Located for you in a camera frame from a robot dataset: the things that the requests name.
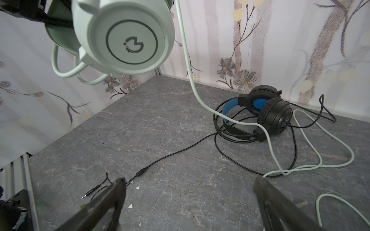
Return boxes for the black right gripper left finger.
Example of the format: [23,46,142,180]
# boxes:
[57,178,126,231]

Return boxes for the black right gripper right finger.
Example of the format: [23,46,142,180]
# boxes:
[253,176,322,231]

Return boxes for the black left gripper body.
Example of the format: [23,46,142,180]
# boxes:
[1,0,72,28]

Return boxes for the mint green headphones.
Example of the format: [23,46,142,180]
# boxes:
[45,1,175,85]

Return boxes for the black and blue headphones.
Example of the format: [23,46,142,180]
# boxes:
[214,85,293,143]

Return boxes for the black headphone cable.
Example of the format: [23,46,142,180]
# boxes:
[80,94,337,201]

